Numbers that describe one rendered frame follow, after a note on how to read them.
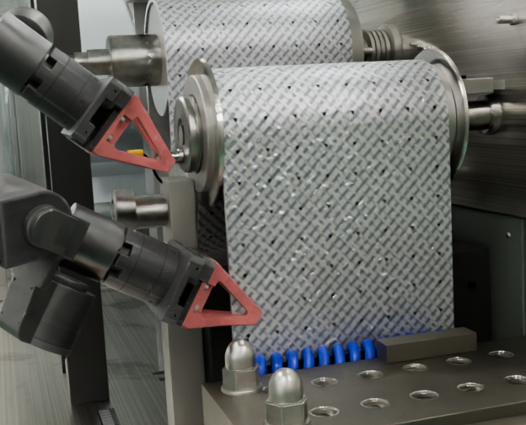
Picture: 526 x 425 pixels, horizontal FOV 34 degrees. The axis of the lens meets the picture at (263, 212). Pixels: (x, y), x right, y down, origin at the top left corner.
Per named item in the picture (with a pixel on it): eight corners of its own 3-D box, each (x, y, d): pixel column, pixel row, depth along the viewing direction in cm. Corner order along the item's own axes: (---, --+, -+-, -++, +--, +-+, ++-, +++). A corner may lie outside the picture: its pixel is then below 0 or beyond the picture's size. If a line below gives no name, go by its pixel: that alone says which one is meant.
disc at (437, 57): (400, 180, 102) (398, 51, 99) (404, 180, 102) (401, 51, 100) (465, 195, 88) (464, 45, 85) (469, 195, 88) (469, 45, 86)
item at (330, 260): (234, 375, 84) (222, 185, 82) (452, 343, 91) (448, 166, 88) (235, 377, 84) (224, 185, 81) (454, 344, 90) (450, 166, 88)
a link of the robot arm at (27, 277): (44, 201, 68) (-11, 178, 74) (-20, 337, 67) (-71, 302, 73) (147, 248, 77) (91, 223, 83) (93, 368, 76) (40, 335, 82)
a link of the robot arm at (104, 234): (68, 199, 75) (61, 196, 80) (34, 272, 74) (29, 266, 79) (141, 231, 77) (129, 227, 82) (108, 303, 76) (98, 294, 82)
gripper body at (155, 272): (179, 330, 76) (102, 298, 74) (158, 304, 86) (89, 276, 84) (212, 262, 77) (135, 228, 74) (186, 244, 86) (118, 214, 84)
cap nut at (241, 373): (217, 385, 78) (213, 336, 77) (255, 379, 79) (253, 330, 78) (227, 398, 75) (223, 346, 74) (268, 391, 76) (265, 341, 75)
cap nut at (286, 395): (258, 419, 69) (254, 364, 69) (301, 412, 70) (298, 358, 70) (272, 436, 66) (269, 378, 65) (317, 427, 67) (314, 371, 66)
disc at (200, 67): (189, 198, 95) (180, 59, 92) (193, 197, 95) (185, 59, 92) (223, 217, 81) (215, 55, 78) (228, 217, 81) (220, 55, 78)
